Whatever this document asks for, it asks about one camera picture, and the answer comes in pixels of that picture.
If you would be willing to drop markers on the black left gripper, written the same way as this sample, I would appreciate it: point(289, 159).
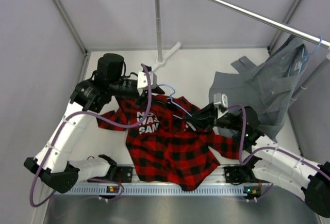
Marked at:
point(142, 100)

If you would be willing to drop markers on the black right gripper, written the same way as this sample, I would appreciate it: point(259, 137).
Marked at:
point(206, 118)

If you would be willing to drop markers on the light blue wire hanger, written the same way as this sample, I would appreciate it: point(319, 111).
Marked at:
point(181, 102)

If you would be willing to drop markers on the red black plaid shirt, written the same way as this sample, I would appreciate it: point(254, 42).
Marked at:
point(164, 148)

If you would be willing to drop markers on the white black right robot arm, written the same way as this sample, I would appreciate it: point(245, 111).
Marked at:
point(267, 160)

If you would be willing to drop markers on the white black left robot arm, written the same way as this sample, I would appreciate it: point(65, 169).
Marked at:
point(51, 165)

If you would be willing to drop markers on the grey button-up shirt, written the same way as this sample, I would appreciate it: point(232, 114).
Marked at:
point(268, 87)

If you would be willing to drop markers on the blue hanger holding grey shirt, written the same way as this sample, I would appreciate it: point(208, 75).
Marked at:
point(305, 58)

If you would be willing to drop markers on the white clothes rack base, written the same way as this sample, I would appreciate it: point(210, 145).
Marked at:
point(167, 55)

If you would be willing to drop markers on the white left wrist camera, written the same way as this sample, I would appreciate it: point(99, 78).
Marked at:
point(143, 83)

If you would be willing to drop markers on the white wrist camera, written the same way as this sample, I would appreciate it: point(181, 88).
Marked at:
point(220, 102)
point(143, 83)

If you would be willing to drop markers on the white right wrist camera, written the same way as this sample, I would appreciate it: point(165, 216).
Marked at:
point(220, 102)

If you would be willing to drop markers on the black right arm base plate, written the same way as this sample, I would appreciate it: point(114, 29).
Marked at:
point(237, 175)

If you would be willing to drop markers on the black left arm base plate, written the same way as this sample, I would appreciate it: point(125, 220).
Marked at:
point(123, 174)

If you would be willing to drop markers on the aluminium mounting rail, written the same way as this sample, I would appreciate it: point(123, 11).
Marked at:
point(214, 185)

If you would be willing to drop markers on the grey clothes rack post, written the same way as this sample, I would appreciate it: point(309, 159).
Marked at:
point(158, 20)

